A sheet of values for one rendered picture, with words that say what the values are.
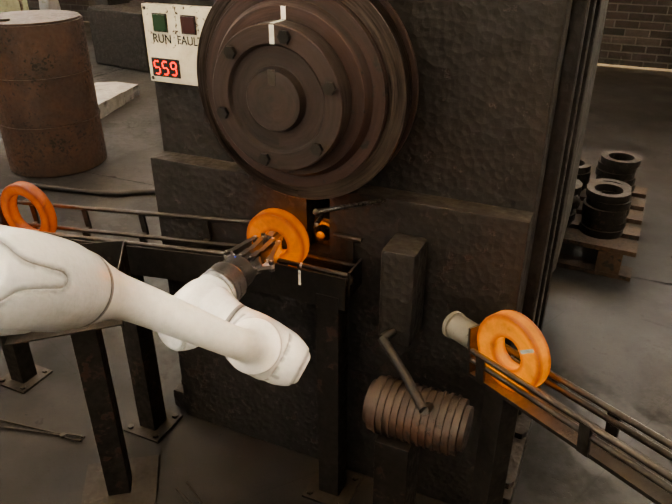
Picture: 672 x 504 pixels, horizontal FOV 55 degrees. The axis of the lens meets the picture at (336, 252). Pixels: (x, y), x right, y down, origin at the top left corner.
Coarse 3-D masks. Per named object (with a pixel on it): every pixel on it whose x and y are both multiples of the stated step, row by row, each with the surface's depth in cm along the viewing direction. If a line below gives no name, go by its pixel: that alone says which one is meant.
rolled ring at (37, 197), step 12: (12, 192) 184; (24, 192) 181; (36, 192) 181; (12, 204) 188; (36, 204) 182; (48, 204) 183; (12, 216) 189; (48, 216) 182; (24, 228) 190; (48, 228) 184
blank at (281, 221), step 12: (264, 216) 148; (276, 216) 147; (288, 216) 147; (252, 228) 151; (264, 228) 150; (276, 228) 148; (288, 228) 147; (300, 228) 147; (288, 240) 149; (300, 240) 147; (288, 252) 150; (300, 252) 149
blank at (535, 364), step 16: (496, 320) 120; (512, 320) 117; (528, 320) 117; (480, 336) 125; (496, 336) 121; (512, 336) 118; (528, 336) 114; (496, 352) 123; (528, 352) 115; (544, 352) 115; (512, 368) 121; (528, 368) 116; (544, 368) 115
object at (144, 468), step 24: (120, 240) 158; (120, 264) 148; (0, 336) 141; (24, 336) 145; (48, 336) 144; (72, 336) 153; (96, 336) 154; (96, 360) 157; (96, 384) 160; (96, 408) 164; (96, 432) 167; (120, 432) 172; (120, 456) 172; (96, 480) 183; (120, 480) 176; (144, 480) 183
